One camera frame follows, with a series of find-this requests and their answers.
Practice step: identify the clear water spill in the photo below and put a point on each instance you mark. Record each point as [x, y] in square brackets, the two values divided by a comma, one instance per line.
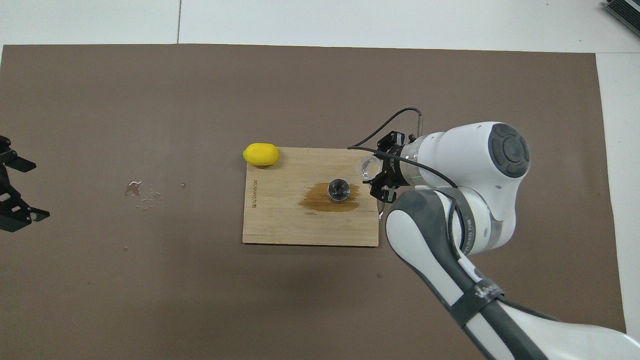
[134, 189]

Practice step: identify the wooden cutting board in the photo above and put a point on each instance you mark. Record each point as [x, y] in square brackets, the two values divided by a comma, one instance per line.
[285, 220]

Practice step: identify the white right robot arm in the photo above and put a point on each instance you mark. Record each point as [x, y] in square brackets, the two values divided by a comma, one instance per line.
[465, 210]

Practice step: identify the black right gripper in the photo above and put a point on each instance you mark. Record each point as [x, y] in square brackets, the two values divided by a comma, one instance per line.
[399, 165]

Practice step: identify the brown table mat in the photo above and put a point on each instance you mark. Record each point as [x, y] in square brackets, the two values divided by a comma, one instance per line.
[150, 290]

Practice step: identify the steel double jigger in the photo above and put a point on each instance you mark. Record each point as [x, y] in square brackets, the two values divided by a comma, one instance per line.
[339, 190]

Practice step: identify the grey ribbed device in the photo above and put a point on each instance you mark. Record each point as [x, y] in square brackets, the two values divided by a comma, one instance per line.
[625, 11]

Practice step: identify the clear glass cup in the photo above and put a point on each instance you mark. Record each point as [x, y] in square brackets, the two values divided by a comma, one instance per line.
[369, 167]

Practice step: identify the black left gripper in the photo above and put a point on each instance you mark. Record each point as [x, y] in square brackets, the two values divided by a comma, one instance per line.
[3, 182]

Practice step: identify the yellow lemon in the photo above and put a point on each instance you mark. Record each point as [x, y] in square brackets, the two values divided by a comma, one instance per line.
[261, 154]

